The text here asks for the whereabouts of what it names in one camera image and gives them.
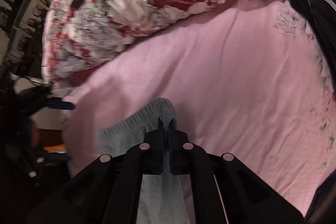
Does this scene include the grey pants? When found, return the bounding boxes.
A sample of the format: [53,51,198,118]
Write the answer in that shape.
[98,98,191,224]

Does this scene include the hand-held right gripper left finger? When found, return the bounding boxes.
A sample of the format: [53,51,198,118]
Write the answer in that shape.
[28,117,165,224]

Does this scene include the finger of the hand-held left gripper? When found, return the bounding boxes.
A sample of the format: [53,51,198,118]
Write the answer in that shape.
[25,147,73,188]
[28,86,77,116]

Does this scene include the pink floral bed sheet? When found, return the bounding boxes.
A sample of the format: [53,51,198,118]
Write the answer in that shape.
[62,0,336,216]

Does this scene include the red floral quilt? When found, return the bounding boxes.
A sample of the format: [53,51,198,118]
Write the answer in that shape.
[41,0,324,96]

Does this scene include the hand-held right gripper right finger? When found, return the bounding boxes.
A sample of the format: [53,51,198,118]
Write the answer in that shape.
[169,129,305,224]

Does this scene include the black white-striped folded pants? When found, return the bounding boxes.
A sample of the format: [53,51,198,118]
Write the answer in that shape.
[288,0,336,75]

